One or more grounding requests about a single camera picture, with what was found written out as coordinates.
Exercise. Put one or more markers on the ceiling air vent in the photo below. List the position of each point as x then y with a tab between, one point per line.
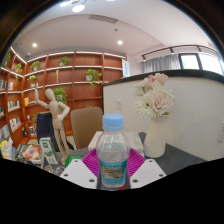
103	18

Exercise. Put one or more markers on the grey curtain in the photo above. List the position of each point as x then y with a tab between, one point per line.
161	63

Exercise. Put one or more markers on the white ceramic vase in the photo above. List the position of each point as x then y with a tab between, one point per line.
155	138

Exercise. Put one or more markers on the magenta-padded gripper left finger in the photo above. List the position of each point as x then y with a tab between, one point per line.
76	172

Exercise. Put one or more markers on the pink and white flower bouquet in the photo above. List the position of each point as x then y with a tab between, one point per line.
156	98

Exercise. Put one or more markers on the recessed ceiling downlight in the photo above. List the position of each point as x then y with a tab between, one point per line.
34	44
119	42

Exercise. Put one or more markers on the small decorative shell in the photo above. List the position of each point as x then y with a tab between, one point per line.
59	170
48	168

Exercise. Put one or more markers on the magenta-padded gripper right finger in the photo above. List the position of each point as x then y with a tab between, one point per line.
148	172

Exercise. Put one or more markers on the tall green white carton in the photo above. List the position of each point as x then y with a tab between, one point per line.
48	150

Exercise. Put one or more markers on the window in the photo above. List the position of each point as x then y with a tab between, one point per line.
203	62

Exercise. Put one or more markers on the wooden shelf unit with books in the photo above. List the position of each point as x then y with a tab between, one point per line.
83	90

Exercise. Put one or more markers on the branched ceiling lamp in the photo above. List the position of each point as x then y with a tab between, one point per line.
78	7

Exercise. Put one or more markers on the white partition with dark top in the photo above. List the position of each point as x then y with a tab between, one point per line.
193	110

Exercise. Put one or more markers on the clear blue-capped water bottle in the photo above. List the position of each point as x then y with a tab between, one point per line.
113	153

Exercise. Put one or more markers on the tan upholstered chair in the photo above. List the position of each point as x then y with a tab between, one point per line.
85	126

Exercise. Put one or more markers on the wooden artist mannequin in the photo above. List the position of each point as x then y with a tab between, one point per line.
55	106

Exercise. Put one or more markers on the flat green white box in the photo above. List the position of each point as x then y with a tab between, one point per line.
72	159

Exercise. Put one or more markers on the white wall socket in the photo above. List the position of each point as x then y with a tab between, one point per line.
221	133
119	105

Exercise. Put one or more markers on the white wall notice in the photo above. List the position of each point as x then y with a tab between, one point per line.
126	68

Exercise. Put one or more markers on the dark blue chair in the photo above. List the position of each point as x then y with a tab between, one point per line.
43	126

